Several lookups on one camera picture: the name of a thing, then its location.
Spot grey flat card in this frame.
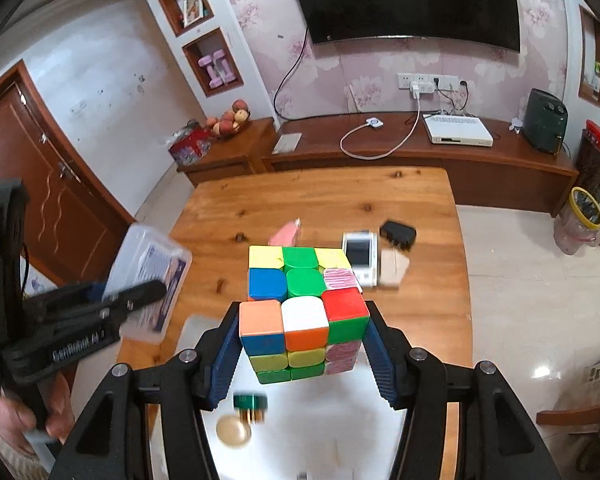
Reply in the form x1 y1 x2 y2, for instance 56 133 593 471
271 133 303 155

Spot red printed box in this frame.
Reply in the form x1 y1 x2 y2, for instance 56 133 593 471
167 120 213 166

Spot white wall socket strip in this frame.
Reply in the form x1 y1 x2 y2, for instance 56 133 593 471
397 72 473 93

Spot black television cable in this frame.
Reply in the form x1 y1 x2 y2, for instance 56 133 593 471
272 27 311 120

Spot framed photo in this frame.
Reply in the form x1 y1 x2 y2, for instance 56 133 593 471
181 0 204 28

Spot black power cables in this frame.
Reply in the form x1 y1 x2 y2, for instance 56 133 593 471
432 77 472 114

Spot dark fruit bowl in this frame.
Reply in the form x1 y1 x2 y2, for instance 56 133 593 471
207 117 252 139

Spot wooden side cabinet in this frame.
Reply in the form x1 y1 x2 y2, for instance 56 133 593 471
176 116 278 188

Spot brown wooden door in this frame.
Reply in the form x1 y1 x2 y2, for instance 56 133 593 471
0 60 136 291

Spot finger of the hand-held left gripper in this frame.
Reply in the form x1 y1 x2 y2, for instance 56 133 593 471
40 280 167 342
22 282 107 319

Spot yellow-rimmed plastic bucket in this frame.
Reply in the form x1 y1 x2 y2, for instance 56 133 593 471
554 186 600 257

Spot white set-top box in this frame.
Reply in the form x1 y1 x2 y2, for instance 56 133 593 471
424 114 495 149

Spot colourful puzzle cube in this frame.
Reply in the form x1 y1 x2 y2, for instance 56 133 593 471
238 245 371 386

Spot pink heart-shaped case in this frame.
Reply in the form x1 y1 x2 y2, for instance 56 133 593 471
269 218 302 247

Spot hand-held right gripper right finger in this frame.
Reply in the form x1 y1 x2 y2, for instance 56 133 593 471
364 300 563 480

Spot dark green air fryer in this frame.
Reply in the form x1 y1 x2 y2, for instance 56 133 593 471
521 88 568 155

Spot small white digital camera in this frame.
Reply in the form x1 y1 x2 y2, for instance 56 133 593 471
342 231 381 288

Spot person's left hand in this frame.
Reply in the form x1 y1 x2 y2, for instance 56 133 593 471
0 376 77 457

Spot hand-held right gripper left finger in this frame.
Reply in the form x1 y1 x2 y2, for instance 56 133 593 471
47 304 243 480

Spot long wooden television cabinet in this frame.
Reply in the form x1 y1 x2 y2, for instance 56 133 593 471
262 112 581 218

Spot white plastic tray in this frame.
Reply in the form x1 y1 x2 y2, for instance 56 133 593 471
177 315 416 480

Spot small beige box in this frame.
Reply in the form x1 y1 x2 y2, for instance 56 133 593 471
377 250 411 291

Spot white charging cable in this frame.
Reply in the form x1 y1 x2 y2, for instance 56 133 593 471
340 95 423 160

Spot gold round compact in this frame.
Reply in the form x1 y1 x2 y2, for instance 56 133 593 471
216 412 253 446

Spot clear long plastic box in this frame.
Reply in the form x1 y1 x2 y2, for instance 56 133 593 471
101 223 193 346

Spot green perfume bottle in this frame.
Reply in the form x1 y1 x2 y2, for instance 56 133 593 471
232 392 268 423

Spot red-lidded dark jar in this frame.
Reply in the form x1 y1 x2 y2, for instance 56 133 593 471
575 120 600 196

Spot pile of red apples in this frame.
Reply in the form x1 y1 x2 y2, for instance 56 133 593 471
205 100 251 137

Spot wooden chair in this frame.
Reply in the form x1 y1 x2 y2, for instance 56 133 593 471
535 395 600 461

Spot black charger plug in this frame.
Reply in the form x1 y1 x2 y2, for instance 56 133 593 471
380 220 417 252

